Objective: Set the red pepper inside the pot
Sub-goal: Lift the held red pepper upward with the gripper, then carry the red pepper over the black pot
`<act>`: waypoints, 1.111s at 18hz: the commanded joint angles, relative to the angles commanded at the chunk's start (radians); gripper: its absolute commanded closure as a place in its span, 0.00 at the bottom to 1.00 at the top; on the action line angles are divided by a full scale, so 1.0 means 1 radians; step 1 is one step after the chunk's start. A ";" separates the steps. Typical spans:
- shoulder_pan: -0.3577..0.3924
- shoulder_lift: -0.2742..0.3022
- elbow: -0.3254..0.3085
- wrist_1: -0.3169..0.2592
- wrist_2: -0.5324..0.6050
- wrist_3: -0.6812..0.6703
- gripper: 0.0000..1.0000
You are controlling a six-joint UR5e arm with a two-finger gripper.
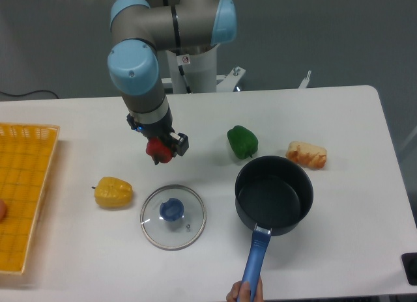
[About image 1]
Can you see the red bell pepper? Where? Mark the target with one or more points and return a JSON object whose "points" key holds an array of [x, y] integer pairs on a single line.
{"points": [[156, 148]]}

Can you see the yellow bell pepper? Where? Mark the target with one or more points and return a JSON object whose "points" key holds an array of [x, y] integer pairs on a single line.
{"points": [[112, 192]]}

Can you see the green bell pepper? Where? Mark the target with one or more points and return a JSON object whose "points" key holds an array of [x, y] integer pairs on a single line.
{"points": [[242, 141]]}

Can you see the glass pot lid blue knob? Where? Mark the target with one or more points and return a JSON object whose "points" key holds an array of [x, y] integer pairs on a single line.
{"points": [[173, 217]]}

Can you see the dark pot with blue handle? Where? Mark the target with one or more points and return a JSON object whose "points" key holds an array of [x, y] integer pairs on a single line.
{"points": [[272, 195]]}

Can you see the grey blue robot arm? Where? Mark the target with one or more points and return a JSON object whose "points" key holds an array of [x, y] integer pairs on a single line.
{"points": [[190, 31]]}

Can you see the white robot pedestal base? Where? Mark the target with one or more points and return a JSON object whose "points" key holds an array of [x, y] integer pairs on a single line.
{"points": [[198, 73]]}

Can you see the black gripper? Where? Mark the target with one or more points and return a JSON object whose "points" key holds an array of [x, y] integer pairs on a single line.
{"points": [[177, 143]]}

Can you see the person's hand on pot handle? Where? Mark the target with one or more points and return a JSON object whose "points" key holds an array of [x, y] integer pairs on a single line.
{"points": [[241, 291]]}

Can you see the black device at table edge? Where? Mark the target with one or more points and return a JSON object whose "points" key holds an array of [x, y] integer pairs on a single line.
{"points": [[409, 264]]}

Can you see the toy bread loaf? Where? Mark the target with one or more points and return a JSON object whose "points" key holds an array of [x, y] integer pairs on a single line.
{"points": [[306, 154]]}

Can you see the yellow woven basket tray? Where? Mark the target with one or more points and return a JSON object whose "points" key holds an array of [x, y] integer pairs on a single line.
{"points": [[27, 152]]}

